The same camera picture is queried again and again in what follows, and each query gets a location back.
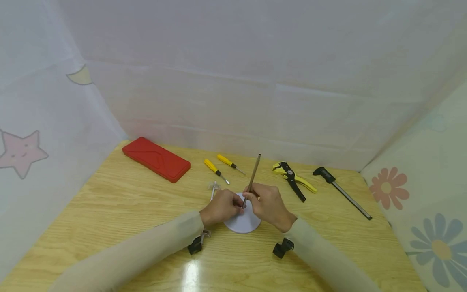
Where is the person's right forearm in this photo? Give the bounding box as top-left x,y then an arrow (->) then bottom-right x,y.
284,219 -> 382,292

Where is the yellow handled screwdriver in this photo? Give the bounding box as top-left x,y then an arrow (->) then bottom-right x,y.
216,154 -> 246,176
204,159 -> 231,185

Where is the white round paper disc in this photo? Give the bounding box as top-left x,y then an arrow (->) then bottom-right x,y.
223,192 -> 262,234

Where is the black wrist band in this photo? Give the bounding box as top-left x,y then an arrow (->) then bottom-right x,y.
272,238 -> 295,260
187,230 -> 212,256

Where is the person's left forearm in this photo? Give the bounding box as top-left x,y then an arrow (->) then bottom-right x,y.
47,210 -> 204,292

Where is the red flat plastic case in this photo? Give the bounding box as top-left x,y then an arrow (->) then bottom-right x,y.
122,137 -> 191,184

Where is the person's right hand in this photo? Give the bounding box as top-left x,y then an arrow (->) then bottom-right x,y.
243,182 -> 297,234

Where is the black digital caliper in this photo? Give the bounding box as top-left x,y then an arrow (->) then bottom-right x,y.
313,167 -> 373,221

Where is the yellow black wire stripper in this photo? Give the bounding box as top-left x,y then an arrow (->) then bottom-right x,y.
272,161 -> 318,203

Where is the clear plastic tool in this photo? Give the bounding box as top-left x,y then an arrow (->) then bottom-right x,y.
207,181 -> 222,202

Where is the brown pencil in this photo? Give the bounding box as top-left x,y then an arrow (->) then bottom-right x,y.
242,154 -> 262,209

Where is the person's left hand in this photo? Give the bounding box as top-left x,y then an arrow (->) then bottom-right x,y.
199,189 -> 244,228

